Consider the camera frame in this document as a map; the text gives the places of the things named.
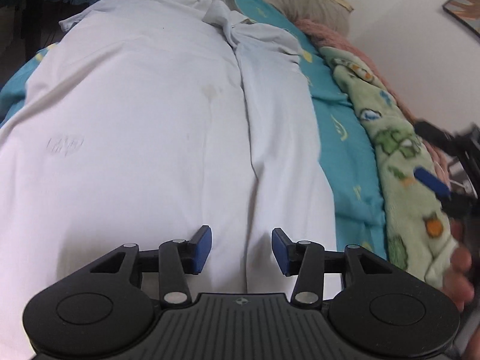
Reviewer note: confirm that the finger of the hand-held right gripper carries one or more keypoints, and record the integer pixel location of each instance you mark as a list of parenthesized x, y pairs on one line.
[(431, 131), (429, 178)]

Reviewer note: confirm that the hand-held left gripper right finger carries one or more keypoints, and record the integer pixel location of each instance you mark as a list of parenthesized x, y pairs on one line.
[(281, 249)]

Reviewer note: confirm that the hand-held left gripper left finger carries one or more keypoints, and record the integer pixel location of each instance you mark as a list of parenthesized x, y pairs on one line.
[(200, 249)]

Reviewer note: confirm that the white shirt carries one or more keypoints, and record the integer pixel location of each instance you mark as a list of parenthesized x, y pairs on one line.
[(131, 120)]

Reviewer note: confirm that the person's right hand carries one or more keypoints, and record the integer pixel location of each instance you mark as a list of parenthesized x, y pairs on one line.
[(459, 266)]

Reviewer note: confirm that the green printed fleece blanket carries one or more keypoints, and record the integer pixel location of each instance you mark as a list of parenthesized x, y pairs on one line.
[(407, 210)]

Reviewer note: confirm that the teal patterned bedsheet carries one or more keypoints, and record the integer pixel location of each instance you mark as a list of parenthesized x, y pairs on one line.
[(339, 120)]

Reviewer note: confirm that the pink fuzzy blanket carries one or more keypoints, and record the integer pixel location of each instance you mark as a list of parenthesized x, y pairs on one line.
[(332, 32)]

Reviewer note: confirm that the dark furniture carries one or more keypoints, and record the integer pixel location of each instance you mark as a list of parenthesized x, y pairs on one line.
[(22, 3)]

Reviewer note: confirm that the framed leaf wall picture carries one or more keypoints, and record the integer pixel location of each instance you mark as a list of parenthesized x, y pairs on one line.
[(465, 5)]

